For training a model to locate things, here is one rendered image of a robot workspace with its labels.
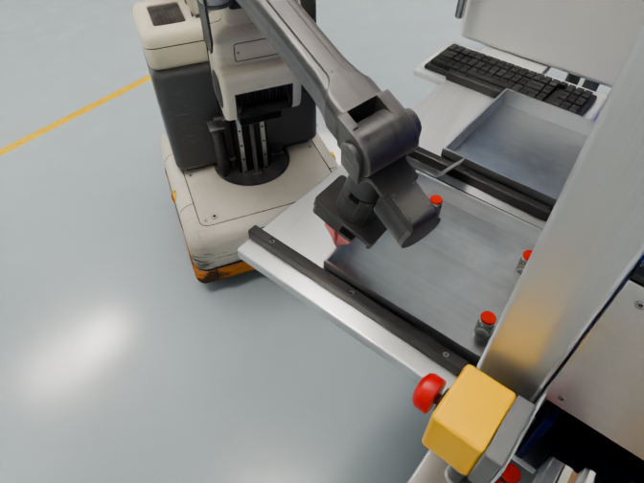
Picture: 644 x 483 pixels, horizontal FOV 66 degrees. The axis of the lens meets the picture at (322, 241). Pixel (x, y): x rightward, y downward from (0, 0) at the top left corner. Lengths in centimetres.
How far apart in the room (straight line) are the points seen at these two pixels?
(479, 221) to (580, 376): 42
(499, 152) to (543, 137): 11
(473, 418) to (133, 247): 174
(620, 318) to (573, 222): 9
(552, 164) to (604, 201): 66
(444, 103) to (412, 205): 59
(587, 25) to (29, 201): 213
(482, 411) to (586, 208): 22
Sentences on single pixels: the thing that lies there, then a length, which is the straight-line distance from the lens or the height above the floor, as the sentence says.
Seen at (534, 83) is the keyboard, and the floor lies 83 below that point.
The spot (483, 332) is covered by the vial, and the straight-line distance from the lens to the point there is 71.
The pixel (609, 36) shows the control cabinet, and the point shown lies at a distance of 144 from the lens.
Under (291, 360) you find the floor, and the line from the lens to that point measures 168.
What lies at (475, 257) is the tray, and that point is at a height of 88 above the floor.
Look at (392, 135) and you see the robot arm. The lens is 55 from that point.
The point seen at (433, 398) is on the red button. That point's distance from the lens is 53.
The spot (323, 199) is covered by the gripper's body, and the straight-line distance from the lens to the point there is 69.
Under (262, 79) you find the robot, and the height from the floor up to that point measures 78.
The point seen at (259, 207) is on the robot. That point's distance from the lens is 173.
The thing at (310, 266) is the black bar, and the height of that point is 90.
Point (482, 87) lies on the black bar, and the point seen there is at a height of 89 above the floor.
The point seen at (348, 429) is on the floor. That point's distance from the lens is 159.
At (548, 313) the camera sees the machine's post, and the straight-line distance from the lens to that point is 46.
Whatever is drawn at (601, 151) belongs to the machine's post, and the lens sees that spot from 36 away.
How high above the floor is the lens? 148
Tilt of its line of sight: 48 degrees down
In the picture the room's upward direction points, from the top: straight up
